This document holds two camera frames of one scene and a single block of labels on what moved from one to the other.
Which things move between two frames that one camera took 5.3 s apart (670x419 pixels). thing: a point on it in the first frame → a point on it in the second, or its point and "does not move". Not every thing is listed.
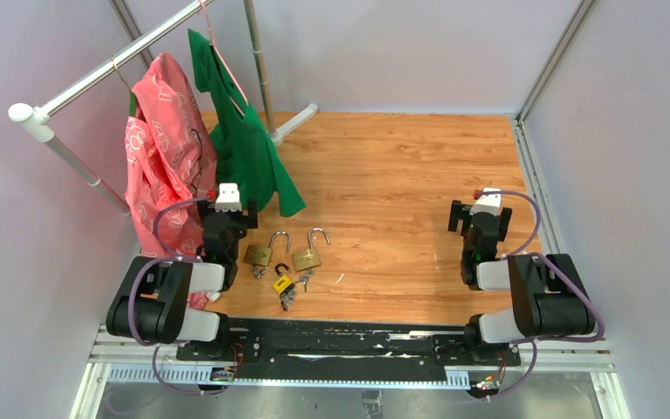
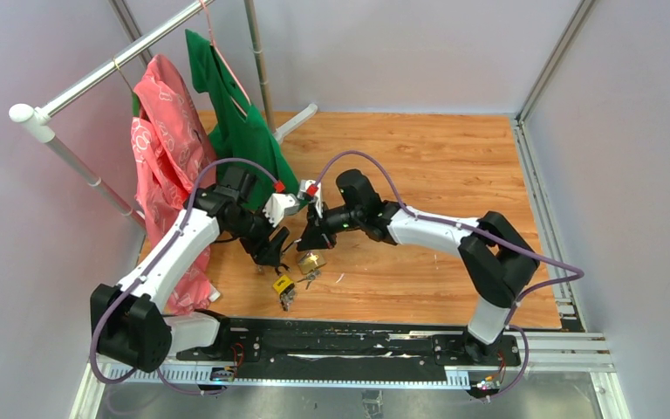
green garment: (246, 154) does not move
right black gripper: (460, 211) → (317, 235)
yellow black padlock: (284, 286) does not move
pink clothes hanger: (221, 57) does not move
